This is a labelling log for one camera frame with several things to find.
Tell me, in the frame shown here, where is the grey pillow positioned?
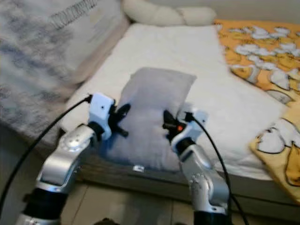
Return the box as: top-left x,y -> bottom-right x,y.
102,67 -> 197,173

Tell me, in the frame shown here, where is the grey bed base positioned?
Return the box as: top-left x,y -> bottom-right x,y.
28,136 -> 300,211

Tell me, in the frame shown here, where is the white mattress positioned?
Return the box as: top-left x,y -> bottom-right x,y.
60,22 -> 300,181

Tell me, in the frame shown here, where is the grey patterned blanket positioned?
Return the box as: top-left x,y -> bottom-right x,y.
0,0 -> 129,141

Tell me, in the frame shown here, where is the yellow cartoon egg quilt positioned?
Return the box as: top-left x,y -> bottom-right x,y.
215,19 -> 300,204

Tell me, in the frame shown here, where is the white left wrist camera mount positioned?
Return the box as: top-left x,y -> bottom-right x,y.
88,92 -> 116,140

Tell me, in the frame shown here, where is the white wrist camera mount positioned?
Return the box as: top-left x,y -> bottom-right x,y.
171,109 -> 208,153
88,92 -> 116,140

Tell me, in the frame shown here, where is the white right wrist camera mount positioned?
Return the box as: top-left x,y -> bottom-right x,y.
171,109 -> 208,153

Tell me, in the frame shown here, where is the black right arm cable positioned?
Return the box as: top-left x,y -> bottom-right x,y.
185,112 -> 249,225

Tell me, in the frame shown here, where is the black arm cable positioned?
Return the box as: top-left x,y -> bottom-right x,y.
0,95 -> 92,207
185,112 -> 249,225

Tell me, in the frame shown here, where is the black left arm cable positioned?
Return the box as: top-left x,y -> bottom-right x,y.
0,95 -> 92,207

